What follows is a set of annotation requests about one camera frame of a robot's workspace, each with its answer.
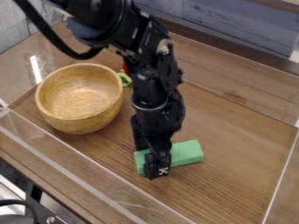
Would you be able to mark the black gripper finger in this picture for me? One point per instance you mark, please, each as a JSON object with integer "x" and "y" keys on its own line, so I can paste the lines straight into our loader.
{"x": 140, "y": 142}
{"x": 156, "y": 164}

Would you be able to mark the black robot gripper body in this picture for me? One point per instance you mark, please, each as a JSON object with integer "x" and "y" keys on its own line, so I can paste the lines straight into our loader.
{"x": 160, "y": 122}

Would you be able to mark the black metal table leg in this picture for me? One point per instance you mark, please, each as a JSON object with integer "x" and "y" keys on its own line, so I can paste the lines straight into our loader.
{"x": 45, "y": 216}

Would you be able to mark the red plush strawberry toy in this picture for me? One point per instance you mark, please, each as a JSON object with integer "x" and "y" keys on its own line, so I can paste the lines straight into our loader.
{"x": 124, "y": 76}

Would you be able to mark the clear acrylic tray wall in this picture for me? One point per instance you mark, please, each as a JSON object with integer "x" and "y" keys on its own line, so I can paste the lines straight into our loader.
{"x": 86, "y": 188}

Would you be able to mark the brown wooden bowl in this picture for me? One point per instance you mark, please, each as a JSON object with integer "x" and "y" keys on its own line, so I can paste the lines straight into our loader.
{"x": 80, "y": 98}

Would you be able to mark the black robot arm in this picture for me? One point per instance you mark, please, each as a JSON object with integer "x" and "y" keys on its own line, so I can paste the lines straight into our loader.
{"x": 115, "y": 23}

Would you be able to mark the green rectangular block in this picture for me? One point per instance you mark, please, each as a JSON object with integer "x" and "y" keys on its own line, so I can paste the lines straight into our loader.
{"x": 185, "y": 153}

